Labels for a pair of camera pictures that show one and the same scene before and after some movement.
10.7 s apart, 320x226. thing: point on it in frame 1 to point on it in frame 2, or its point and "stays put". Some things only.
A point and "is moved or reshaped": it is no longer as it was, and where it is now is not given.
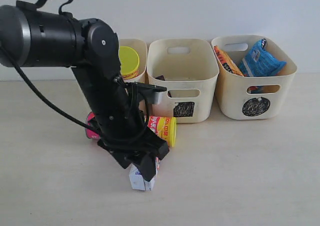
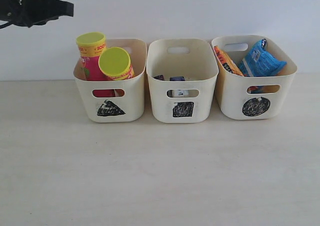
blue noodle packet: [257, 62] stays put
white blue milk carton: [138, 182] to [179, 93]
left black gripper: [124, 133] to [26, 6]
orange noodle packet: [226, 62] stays put
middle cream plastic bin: [189, 69] stays put
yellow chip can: [129, 62] is moved or reshaped
